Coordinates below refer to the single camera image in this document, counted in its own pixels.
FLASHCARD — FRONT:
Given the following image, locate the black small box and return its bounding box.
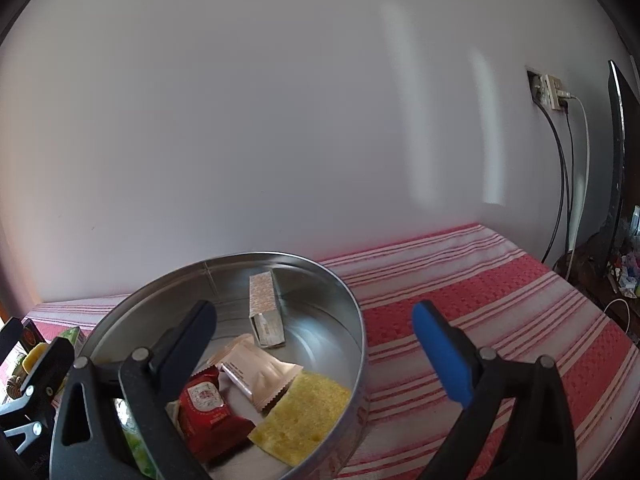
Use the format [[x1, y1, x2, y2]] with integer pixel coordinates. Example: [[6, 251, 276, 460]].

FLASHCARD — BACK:
[[18, 318, 47, 354]]

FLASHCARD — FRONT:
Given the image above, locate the green tissue pack front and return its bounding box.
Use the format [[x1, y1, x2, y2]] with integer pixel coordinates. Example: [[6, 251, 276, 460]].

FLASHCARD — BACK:
[[114, 398, 157, 479]]

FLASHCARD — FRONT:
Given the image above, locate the green tissue pack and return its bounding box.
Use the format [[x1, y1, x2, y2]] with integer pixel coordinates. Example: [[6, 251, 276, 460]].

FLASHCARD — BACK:
[[114, 398, 157, 479], [58, 326, 87, 356]]

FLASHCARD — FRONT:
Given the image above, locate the red snack packet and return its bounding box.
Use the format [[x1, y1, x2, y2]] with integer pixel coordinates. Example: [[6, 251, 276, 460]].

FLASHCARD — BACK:
[[178, 366, 255, 464]]

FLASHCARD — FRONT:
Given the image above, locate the pink snack packet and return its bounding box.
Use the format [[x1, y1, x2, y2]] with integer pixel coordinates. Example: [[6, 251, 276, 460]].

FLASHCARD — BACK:
[[206, 334, 304, 412]]

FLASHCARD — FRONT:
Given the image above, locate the round metal tin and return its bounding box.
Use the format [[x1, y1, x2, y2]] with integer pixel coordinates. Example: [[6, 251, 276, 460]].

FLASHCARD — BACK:
[[82, 252, 369, 479]]

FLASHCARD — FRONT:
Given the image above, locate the pink patterned small box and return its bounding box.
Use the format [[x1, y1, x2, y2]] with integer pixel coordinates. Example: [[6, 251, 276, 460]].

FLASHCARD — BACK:
[[248, 271, 285, 348]]

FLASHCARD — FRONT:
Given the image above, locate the yellow sponge piece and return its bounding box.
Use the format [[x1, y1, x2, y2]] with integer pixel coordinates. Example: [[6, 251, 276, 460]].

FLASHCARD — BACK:
[[248, 372, 352, 467]]

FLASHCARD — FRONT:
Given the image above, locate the brown twine ball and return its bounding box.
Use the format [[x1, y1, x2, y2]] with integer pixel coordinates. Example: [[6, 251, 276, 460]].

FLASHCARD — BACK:
[[6, 373, 26, 400]]

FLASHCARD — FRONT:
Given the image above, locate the green tissue pack upright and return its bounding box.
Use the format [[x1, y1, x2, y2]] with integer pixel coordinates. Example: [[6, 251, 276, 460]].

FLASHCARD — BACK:
[[58, 326, 87, 356]]

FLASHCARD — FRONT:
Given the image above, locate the red white striped bedspread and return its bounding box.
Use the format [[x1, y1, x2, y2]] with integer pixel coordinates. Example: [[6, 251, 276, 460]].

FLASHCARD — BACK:
[[30, 224, 639, 479]]

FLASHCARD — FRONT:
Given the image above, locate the wooden desk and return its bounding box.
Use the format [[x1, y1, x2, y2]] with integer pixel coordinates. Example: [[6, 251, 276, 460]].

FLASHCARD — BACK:
[[552, 234, 639, 346]]

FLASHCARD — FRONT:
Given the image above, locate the black monitor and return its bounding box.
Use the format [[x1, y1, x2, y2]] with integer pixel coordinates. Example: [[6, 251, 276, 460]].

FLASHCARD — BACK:
[[604, 61, 639, 259]]

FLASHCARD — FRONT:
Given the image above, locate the black power cable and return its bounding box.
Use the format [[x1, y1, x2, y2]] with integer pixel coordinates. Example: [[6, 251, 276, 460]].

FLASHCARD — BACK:
[[531, 98, 576, 266]]

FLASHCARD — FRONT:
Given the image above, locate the white wall socket adapter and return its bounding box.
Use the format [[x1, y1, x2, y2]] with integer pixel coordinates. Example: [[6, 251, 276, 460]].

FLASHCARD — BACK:
[[526, 68, 573, 112]]

